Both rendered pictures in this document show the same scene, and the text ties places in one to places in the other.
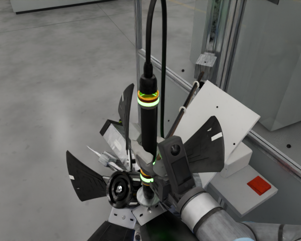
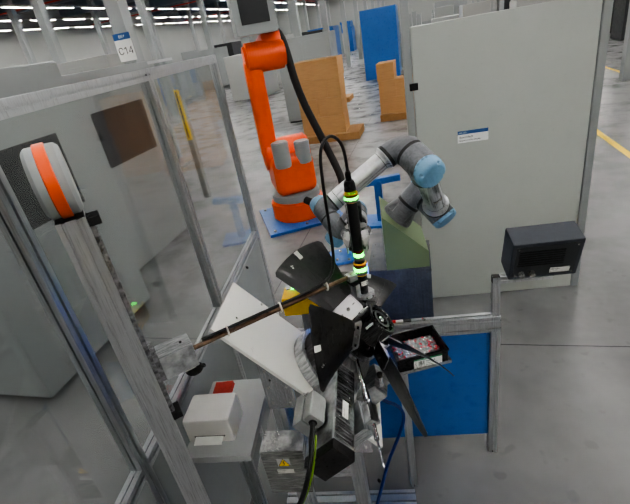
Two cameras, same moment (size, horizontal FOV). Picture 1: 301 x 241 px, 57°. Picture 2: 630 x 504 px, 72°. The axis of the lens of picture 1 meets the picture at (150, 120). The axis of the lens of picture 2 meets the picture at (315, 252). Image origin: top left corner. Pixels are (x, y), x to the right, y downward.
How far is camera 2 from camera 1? 1.64 m
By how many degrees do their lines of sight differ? 102
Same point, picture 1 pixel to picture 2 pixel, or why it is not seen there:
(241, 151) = (205, 398)
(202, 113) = (247, 334)
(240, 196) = (250, 391)
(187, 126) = (266, 353)
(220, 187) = (257, 407)
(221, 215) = not seen: hidden behind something
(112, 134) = (341, 426)
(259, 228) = (335, 220)
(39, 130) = not seen: outside the picture
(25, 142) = not seen: outside the picture
